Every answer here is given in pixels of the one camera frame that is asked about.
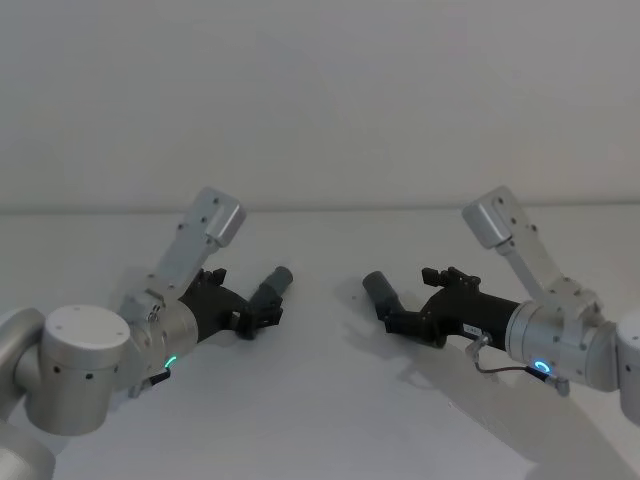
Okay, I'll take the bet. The thin dark wrist cable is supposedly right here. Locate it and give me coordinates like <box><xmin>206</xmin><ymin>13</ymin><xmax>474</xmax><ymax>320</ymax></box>
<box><xmin>466</xmin><ymin>333</ymin><xmax>572</xmax><ymax>398</ymax></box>

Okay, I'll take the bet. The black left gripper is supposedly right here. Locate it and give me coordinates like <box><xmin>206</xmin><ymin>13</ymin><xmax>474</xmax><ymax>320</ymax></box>
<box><xmin>176</xmin><ymin>265</ymin><xmax>296</xmax><ymax>346</ymax></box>

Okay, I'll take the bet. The white table cloth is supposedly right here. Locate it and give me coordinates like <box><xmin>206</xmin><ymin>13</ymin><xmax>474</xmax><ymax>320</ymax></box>
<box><xmin>0</xmin><ymin>206</ymin><xmax>640</xmax><ymax>480</ymax></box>

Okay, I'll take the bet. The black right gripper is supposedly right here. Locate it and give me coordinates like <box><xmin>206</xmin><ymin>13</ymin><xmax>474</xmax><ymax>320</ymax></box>
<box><xmin>361</xmin><ymin>265</ymin><xmax>525</xmax><ymax>350</ymax></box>

